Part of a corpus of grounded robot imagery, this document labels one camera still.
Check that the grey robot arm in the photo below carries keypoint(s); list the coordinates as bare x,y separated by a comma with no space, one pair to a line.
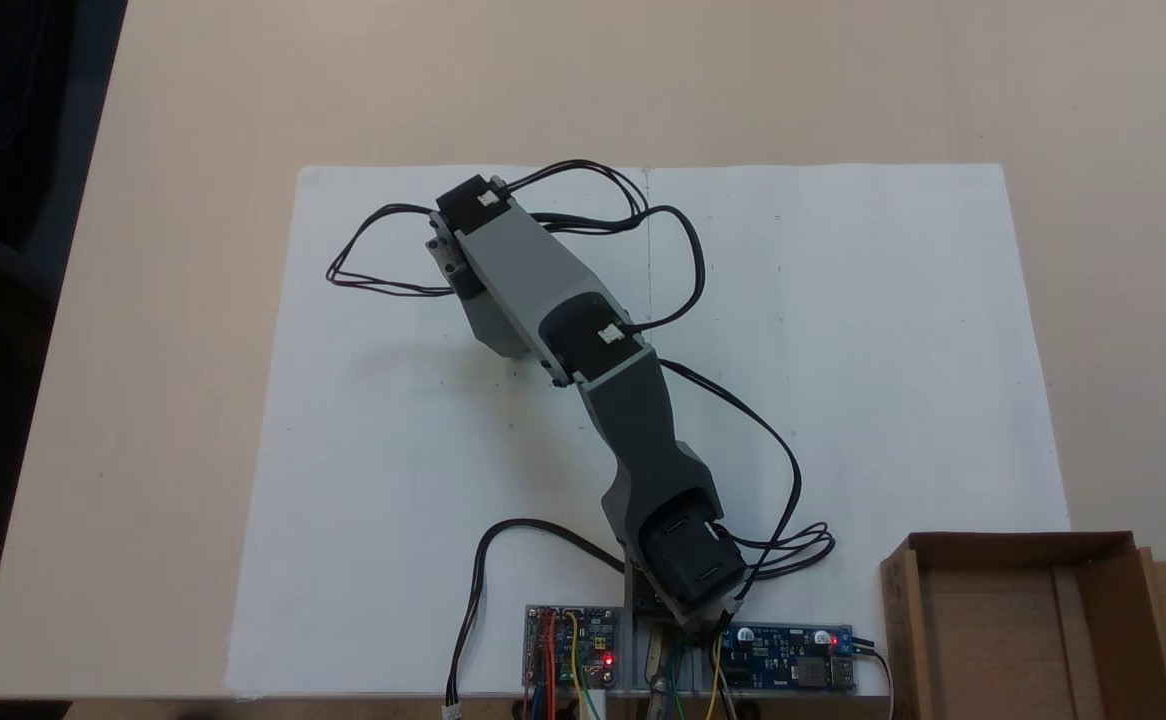
633,420

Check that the white paper sheet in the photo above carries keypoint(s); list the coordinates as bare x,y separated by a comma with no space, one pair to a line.
893,350
373,480

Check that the grey controller board red LED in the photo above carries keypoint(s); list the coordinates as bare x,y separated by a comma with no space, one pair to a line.
593,645

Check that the blue circuit board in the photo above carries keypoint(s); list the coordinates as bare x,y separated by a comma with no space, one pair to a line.
783,655

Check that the brown cardboard box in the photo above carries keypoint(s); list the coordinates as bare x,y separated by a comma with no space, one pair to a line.
1003,640

